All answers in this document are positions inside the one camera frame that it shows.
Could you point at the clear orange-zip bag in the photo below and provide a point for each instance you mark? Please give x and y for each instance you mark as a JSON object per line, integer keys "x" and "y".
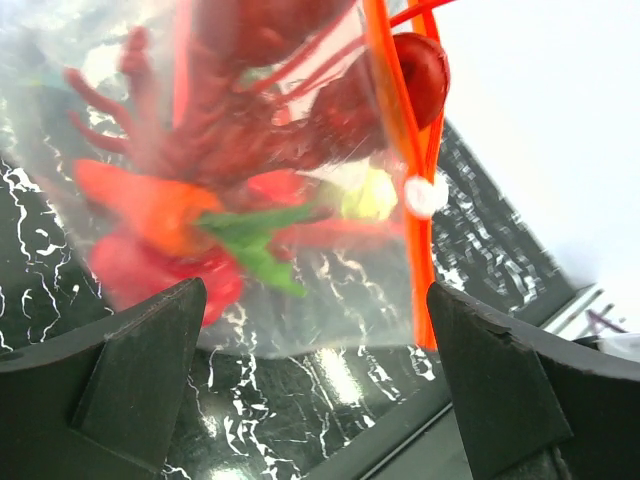
{"x": 365, "y": 260}

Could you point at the red toy bell pepper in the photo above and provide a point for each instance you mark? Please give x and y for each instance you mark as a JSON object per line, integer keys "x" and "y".
{"x": 133, "y": 270}

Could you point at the red toy lobster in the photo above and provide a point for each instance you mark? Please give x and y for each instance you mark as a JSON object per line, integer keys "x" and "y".
{"x": 233, "y": 127}

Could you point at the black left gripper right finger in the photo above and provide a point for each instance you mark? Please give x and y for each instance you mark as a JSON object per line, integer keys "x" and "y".
{"x": 529, "y": 404}

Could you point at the orange toy carrot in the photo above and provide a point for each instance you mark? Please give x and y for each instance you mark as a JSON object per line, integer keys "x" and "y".
{"x": 185, "y": 221}

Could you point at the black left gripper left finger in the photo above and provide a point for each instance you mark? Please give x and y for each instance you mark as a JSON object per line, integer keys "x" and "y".
{"x": 101, "y": 401}

